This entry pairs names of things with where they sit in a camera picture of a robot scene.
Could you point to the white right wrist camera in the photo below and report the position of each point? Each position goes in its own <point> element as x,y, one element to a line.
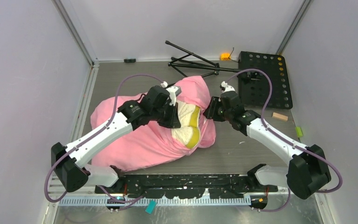
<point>225,87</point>

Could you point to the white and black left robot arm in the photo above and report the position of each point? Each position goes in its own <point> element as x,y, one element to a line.
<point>70,163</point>

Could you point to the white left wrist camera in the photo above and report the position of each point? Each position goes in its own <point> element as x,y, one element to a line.
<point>173,90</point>

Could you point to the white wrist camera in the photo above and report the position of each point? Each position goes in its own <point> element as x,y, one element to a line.
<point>173,90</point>
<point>225,87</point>

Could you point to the orange yellow small device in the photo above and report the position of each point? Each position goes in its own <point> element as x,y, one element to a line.
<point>225,56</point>

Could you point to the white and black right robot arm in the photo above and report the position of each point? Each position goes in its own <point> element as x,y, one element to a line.
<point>305,172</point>

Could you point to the green small block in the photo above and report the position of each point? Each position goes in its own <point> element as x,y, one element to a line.
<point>299,132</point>

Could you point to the small black wall clip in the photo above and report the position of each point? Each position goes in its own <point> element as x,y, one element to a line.
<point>129,60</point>

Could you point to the wooden block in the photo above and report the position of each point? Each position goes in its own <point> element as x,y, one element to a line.
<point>280,116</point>

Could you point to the cream textured pillow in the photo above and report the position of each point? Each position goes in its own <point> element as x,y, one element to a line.
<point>189,132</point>

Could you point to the black perforated music stand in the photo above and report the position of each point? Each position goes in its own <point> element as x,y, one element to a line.
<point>262,78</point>

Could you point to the pink pillowcase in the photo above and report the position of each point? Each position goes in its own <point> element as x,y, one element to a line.
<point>152,144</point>

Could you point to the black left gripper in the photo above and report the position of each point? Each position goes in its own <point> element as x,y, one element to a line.
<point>173,122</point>

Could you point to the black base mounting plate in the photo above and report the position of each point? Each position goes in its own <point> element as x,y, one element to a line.
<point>218,186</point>

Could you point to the teal tape piece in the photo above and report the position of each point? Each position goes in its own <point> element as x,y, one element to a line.
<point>150,207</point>

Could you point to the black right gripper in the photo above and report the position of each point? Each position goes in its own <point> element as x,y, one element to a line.
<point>210,112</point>

